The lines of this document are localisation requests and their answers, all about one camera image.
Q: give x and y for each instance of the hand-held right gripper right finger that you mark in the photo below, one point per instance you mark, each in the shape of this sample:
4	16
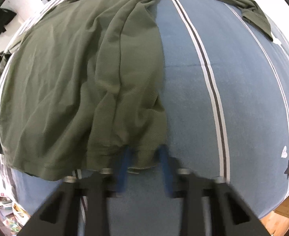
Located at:
166	172

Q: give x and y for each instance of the olive green shirt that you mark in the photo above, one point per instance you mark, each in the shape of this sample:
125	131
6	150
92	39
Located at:
73	78

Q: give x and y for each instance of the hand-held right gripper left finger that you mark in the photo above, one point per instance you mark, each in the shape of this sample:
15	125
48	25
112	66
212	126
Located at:
123	172

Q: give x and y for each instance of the bed with blue striped sheet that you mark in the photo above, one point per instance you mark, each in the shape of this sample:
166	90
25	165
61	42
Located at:
233	91

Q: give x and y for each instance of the pile of printed papers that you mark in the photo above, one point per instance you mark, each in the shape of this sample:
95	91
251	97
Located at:
9	213

